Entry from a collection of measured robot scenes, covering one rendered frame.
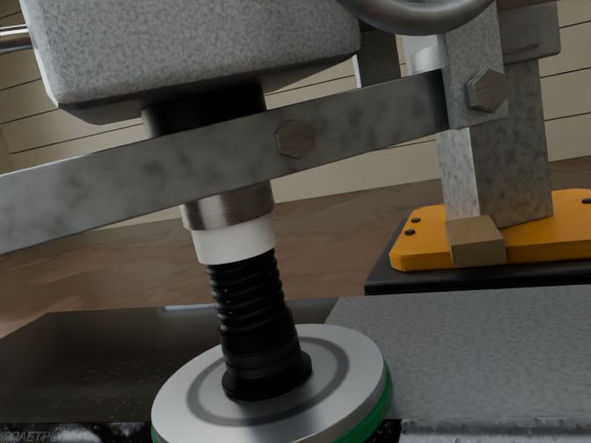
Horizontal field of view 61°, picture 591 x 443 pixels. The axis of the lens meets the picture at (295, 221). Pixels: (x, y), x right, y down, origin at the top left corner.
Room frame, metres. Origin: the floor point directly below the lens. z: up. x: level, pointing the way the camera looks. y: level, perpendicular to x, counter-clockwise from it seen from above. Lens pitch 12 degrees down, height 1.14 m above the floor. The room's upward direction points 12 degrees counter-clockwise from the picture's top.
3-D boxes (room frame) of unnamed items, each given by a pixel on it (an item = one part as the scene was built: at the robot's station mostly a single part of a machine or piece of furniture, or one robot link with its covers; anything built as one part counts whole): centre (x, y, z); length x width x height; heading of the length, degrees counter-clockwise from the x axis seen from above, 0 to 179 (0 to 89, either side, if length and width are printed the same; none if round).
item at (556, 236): (1.24, -0.51, 0.76); 0.49 x 0.49 x 0.05; 67
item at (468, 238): (1.03, -0.36, 0.81); 0.20 x 0.10 x 0.05; 165
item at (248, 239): (0.42, 0.05, 1.05); 0.07 x 0.07 x 0.04
